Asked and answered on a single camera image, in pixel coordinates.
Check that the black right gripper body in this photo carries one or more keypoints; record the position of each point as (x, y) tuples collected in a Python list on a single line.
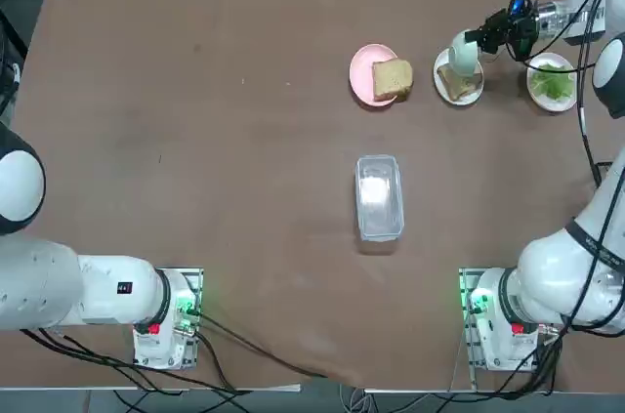
[(521, 34)]

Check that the green bowl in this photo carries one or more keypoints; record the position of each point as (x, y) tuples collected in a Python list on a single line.
[(463, 54)]

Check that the brown bread slice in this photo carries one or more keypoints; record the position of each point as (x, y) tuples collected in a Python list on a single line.
[(392, 81), (459, 88)]

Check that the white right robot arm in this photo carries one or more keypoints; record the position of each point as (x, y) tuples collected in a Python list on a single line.
[(552, 281)]

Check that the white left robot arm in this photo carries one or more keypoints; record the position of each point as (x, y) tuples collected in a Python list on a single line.
[(49, 286)]

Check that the pale plate under lettuce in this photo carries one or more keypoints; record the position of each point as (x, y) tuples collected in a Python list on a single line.
[(542, 100)]

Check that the white plate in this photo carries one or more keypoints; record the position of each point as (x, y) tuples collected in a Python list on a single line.
[(442, 93)]

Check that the pink plate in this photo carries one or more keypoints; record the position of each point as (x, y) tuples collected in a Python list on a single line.
[(361, 76)]

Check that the green lettuce leaf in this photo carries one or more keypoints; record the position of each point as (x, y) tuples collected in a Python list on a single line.
[(554, 83)]

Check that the clear plastic container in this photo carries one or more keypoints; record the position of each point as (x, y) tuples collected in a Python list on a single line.
[(378, 198)]

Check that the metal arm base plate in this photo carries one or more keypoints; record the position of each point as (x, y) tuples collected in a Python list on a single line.
[(193, 286), (466, 296)]

